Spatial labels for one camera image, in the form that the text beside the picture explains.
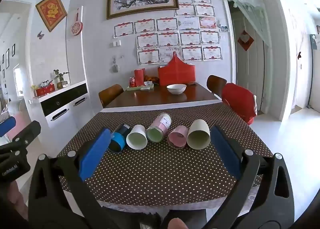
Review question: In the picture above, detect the red door decoration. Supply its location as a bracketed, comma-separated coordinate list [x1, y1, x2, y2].
[237, 31, 254, 51]

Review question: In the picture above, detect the small red box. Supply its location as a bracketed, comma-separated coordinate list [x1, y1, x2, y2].
[134, 68, 146, 87]

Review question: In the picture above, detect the person's left forearm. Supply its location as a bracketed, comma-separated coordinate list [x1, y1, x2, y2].
[0, 180, 30, 229]

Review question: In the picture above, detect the group of wall certificates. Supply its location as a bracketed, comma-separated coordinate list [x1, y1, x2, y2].
[114, 0, 223, 65]

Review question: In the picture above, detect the brown polka dot tablecloth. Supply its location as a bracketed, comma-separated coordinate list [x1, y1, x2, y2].
[56, 105, 274, 207]

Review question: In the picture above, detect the white bowl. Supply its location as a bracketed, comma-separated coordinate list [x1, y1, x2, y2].
[167, 84, 187, 94]

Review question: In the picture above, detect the cream cup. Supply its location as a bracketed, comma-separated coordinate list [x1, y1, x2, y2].
[187, 119, 211, 150]

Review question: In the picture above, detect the round red hanging ornament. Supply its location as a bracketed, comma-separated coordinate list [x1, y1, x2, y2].
[71, 7, 83, 37]

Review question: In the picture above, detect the pink and green glass cup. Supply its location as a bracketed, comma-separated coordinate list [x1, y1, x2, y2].
[146, 113, 172, 143]

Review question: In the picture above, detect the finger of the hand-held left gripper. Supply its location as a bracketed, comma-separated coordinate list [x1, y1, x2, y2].
[0, 116, 17, 138]
[11, 120, 42, 149]

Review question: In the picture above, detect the pale green tray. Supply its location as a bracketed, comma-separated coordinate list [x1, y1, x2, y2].
[126, 84, 151, 91]

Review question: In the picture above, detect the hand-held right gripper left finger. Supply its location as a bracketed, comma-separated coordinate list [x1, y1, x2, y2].
[27, 128, 158, 229]

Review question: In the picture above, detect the brown wooden chair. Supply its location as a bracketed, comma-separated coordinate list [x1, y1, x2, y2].
[207, 75, 227, 99]
[98, 84, 124, 108]

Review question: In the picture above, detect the white lace door curtain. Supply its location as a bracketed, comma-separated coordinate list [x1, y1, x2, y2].
[221, 0, 273, 50]

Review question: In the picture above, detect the white cup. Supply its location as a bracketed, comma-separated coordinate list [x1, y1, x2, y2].
[126, 125, 148, 150]

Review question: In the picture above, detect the red gift bag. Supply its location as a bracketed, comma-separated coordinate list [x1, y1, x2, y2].
[158, 52, 196, 87]

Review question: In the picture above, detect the red covered chair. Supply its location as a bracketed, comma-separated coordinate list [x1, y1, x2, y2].
[221, 83, 258, 126]

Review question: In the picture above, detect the white black sideboard cabinet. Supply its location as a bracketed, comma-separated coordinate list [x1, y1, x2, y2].
[32, 81, 89, 130]

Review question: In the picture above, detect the potted green plant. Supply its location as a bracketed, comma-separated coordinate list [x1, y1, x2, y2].
[53, 69, 70, 89]

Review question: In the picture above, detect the white door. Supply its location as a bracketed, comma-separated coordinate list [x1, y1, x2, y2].
[231, 6, 266, 112]

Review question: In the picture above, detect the person's right hand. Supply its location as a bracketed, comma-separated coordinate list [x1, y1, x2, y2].
[168, 218, 187, 229]

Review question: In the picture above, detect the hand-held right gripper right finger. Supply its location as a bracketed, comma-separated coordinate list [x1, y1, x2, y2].
[161, 126, 297, 229]

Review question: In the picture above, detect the blue cup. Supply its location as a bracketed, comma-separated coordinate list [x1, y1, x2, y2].
[108, 123, 130, 154]

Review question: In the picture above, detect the red box planter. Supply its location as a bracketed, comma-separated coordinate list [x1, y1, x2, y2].
[34, 84, 56, 97]

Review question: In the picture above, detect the wooden dining table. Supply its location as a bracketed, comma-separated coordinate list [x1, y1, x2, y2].
[104, 82, 222, 109]

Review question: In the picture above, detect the red gold diamond frame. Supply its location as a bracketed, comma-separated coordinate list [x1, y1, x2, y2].
[35, 0, 68, 32]

